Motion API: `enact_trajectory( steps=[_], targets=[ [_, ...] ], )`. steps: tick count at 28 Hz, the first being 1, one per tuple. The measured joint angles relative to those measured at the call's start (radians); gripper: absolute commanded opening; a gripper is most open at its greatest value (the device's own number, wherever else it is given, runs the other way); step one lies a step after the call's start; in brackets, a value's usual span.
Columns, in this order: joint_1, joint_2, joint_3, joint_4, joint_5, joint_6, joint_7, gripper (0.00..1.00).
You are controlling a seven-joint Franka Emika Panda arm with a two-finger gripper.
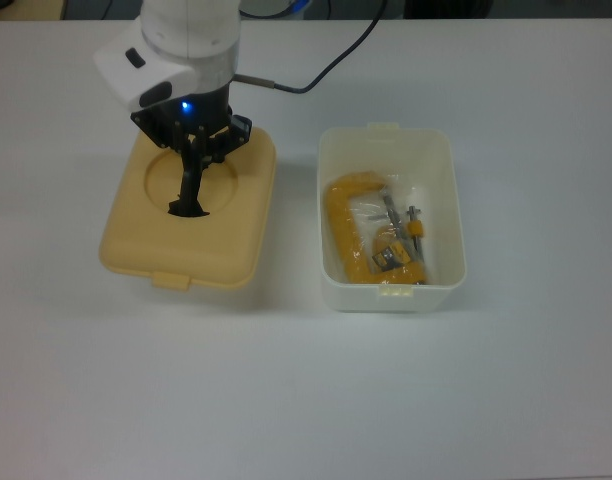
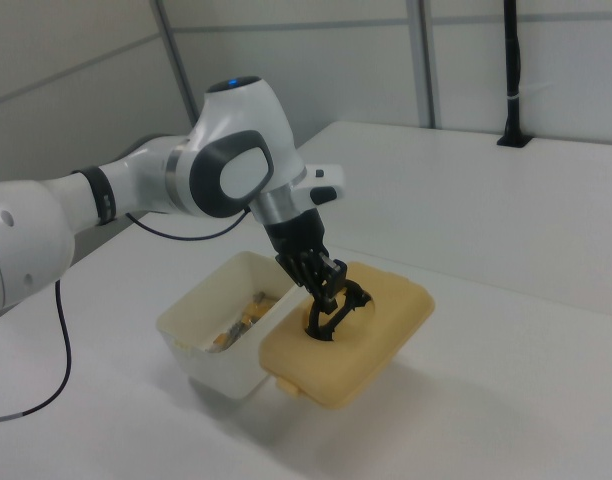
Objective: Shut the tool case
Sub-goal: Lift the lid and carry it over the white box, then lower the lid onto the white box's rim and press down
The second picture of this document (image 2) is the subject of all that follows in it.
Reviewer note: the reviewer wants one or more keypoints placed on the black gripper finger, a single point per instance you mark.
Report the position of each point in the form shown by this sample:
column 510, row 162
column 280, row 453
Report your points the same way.
column 301, row 272
column 331, row 280

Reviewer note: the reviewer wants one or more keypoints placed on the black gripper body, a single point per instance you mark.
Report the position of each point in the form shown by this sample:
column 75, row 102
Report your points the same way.
column 298, row 235

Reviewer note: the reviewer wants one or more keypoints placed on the beige tool case lid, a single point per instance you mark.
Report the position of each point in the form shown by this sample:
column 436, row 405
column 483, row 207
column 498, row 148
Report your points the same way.
column 386, row 320

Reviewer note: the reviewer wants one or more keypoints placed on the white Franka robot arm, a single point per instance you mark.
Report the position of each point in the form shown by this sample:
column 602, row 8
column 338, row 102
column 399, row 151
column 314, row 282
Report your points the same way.
column 236, row 125

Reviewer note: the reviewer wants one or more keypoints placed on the grey metal tool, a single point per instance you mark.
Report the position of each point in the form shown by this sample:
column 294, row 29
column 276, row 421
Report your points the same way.
column 236, row 330

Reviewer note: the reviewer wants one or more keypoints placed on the white plastic tool case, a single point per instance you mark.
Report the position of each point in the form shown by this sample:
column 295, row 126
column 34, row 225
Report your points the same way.
column 211, row 365

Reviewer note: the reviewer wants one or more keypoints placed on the grey partition post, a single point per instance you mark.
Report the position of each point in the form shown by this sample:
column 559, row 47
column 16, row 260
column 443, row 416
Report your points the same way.
column 178, row 65
column 426, row 60

